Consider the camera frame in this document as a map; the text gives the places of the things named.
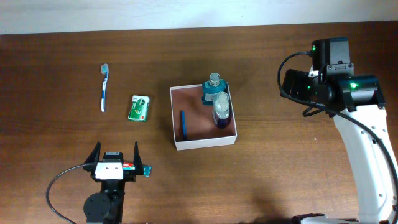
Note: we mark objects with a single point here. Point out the purple pump soap bottle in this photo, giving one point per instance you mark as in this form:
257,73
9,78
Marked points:
221,110

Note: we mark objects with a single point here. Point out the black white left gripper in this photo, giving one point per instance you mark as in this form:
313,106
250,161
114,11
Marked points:
130,175

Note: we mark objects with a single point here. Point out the blue disposable razor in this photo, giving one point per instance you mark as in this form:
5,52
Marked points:
183,125

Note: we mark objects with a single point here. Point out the teal mouthwash bottle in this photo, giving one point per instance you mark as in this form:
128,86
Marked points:
212,87

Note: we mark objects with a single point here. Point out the pink open cardboard box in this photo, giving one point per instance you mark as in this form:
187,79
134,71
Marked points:
202,131

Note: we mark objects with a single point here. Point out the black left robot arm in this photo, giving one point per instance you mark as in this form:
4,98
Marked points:
106,206

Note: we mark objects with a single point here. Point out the green Dettol soap box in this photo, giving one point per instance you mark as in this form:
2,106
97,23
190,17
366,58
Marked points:
139,108

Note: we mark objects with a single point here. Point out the toothpaste tube under gripper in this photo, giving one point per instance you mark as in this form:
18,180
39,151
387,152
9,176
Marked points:
130,168

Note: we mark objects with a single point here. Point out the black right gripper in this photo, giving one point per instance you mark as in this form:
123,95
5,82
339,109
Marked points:
300,78

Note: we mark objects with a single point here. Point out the blue white toothbrush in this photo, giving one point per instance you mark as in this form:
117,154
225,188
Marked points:
105,72

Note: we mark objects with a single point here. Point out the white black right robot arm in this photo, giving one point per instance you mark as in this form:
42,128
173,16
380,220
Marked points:
356,104

